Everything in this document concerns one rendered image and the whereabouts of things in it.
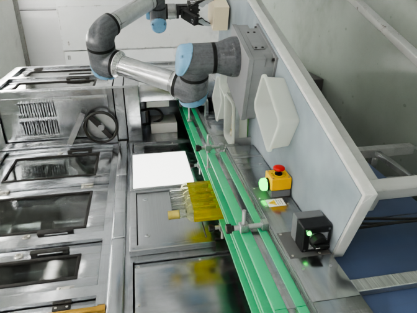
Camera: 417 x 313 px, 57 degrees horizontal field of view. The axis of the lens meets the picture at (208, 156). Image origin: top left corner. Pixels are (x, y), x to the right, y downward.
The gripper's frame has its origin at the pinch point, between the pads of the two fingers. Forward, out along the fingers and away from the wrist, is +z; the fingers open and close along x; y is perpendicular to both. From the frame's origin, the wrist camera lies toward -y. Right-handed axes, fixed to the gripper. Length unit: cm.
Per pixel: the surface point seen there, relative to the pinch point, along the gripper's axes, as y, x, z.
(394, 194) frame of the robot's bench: -136, -13, 21
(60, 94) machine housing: 12, 54, -89
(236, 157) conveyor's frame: -80, 26, -3
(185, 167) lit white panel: -43, 68, -19
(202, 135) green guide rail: -33, 54, -9
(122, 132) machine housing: 4, 80, -55
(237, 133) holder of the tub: -63, 28, 1
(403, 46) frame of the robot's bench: -66, -14, 62
